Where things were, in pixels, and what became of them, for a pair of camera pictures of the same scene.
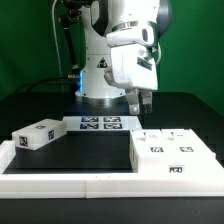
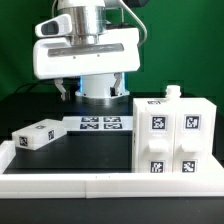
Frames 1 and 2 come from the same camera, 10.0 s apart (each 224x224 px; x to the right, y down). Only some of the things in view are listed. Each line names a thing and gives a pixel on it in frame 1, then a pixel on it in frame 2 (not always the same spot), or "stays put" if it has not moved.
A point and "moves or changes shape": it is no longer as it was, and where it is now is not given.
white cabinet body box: x=170 y=151 moves or changes shape
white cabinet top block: x=39 y=134 stays put
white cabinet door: x=185 y=144 moves or changes shape
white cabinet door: x=151 y=143 moves or changes shape
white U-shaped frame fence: x=106 y=185 stays put
